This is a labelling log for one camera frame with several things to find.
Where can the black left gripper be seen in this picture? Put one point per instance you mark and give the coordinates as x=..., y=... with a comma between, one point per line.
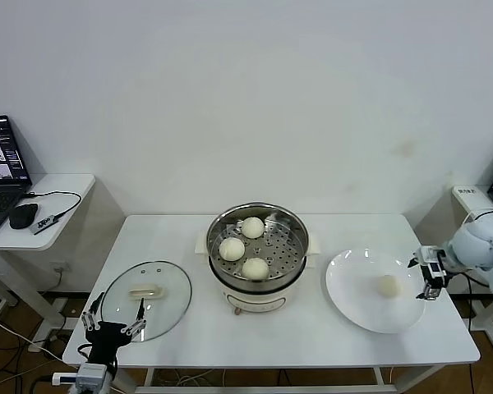
x=106, y=338

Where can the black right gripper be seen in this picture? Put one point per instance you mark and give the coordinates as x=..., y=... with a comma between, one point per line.
x=435, y=277

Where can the white steamed baozi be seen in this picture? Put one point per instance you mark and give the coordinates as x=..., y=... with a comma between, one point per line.
x=231, y=249
x=388, y=286
x=252, y=227
x=254, y=268

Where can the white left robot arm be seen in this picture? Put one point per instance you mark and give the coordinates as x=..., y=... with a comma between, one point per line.
x=91, y=375

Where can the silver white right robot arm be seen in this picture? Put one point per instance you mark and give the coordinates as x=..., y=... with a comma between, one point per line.
x=476, y=246

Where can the perforated steel steamer basket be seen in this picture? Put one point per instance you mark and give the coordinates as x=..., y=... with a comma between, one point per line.
x=283, y=246

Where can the white round plate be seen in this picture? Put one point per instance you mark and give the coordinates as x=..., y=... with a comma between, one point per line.
x=353, y=295

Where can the white side table with label box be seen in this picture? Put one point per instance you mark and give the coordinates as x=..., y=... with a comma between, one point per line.
x=476, y=205

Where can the grey usb hub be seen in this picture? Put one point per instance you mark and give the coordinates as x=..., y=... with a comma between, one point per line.
x=45, y=225

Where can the black computer mouse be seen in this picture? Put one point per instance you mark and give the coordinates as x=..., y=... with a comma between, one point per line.
x=23, y=215

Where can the cream electric cooker pot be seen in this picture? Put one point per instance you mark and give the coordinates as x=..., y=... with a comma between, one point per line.
x=254, y=299

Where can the white side table with mouse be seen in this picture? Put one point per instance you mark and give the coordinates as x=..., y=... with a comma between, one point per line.
x=65, y=184

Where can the black laptop with keyboard visible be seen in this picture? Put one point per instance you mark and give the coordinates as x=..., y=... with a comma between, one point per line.
x=0, y=197

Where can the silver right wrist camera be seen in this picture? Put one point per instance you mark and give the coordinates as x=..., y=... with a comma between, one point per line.
x=431, y=255

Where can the white wall socket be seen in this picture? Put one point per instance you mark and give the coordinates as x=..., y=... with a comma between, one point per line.
x=62, y=268

